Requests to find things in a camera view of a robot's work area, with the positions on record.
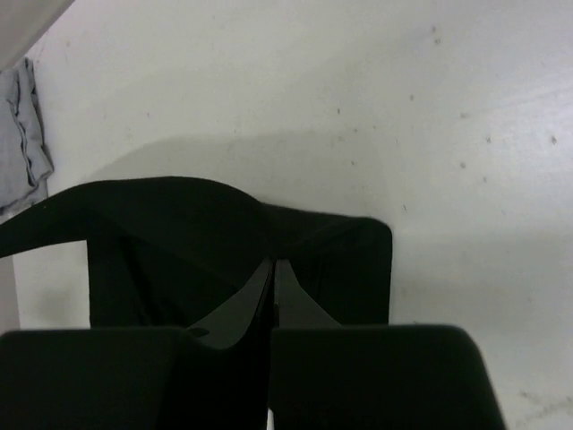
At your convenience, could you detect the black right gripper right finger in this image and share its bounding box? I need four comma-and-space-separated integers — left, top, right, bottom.
270, 260, 505, 429

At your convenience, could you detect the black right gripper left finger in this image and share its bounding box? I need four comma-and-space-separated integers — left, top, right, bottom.
1, 260, 273, 429

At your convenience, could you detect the black tank top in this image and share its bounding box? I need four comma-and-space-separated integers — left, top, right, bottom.
1, 176, 392, 327

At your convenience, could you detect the folded grey tank top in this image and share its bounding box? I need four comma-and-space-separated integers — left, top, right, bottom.
1, 57, 54, 220

